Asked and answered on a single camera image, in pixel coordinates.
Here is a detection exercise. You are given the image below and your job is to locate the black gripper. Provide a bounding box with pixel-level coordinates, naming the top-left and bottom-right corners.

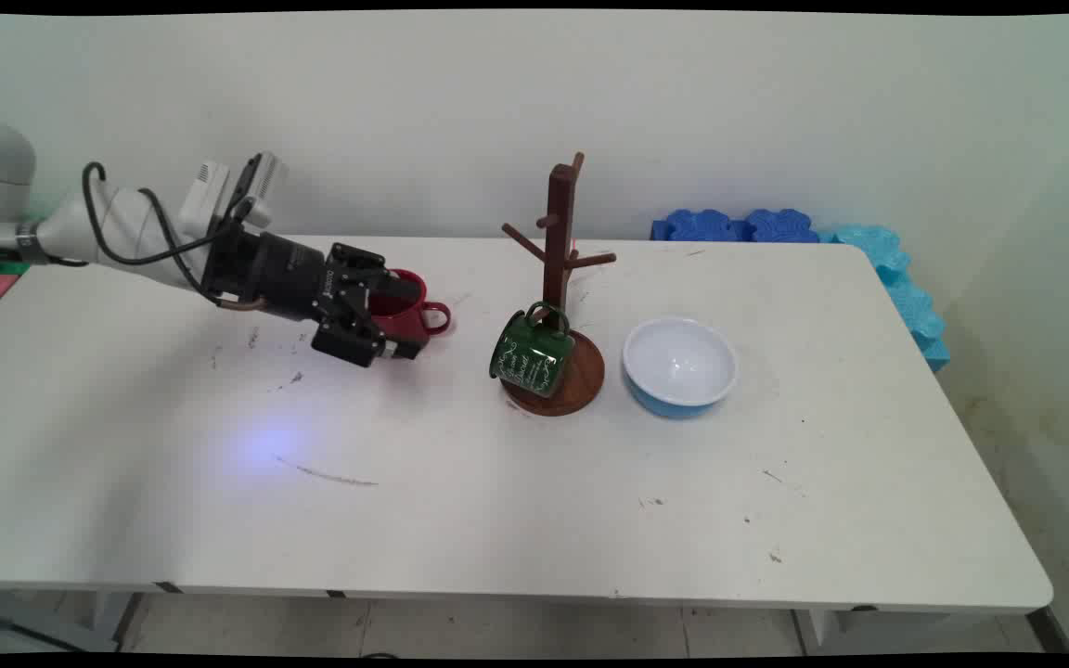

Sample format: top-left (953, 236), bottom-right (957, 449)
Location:
top-left (203, 226), bottom-right (426, 369)

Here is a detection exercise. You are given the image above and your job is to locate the green enamel mug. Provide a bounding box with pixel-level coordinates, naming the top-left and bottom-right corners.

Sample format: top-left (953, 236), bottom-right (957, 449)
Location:
top-left (488, 301), bottom-right (575, 400)

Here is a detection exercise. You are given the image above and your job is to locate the red mug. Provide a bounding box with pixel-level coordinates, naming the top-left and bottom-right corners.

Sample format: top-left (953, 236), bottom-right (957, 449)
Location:
top-left (367, 268), bottom-right (452, 362)

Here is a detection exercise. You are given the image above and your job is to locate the dark wooden mug tree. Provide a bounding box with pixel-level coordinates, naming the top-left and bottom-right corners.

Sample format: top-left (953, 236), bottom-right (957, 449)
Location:
top-left (500, 152), bottom-right (618, 418)

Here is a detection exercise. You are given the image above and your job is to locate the blue bowl, white inside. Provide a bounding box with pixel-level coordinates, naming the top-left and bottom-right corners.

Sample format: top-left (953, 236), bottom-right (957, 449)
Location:
top-left (622, 315), bottom-right (740, 419)

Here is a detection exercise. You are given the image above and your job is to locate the dark blue foam tile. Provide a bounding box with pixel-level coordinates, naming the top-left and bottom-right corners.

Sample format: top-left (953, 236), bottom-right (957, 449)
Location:
top-left (743, 209), bottom-right (821, 245)
top-left (650, 209), bottom-right (746, 244)

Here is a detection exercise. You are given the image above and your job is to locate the white table leg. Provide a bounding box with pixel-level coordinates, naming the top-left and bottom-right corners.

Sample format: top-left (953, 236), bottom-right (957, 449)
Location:
top-left (792, 608), bottom-right (962, 656)

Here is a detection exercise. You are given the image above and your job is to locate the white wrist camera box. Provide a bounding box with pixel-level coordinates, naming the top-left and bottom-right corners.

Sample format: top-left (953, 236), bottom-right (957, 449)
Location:
top-left (177, 151), bottom-right (290, 238)

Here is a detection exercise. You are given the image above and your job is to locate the black camera cable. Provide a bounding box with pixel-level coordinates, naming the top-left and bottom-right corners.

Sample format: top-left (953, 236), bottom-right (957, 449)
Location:
top-left (81, 161), bottom-right (262, 307)

